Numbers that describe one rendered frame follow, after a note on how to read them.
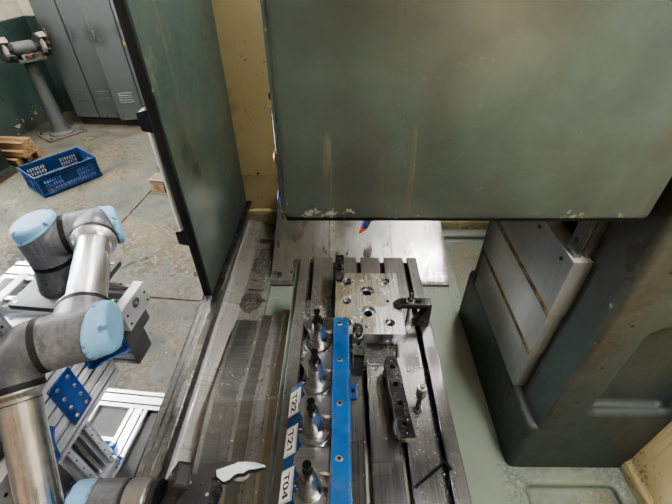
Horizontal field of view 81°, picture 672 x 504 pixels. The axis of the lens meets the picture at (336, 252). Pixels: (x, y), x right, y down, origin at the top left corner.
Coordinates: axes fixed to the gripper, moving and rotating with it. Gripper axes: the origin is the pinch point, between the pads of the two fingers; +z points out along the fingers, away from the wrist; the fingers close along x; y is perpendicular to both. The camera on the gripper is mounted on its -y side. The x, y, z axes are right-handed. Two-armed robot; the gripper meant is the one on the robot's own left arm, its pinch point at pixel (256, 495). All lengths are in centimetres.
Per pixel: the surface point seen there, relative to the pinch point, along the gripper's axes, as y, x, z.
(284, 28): -70, -31, 10
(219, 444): 45, -30, -25
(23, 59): 17, -448, -344
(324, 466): -1.9, -4.3, 12.4
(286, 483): 25.4, -11.4, 1.1
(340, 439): -2.9, -8.8, 15.4
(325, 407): -1.9, -16.0, 12.2
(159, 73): -49, -96, -37
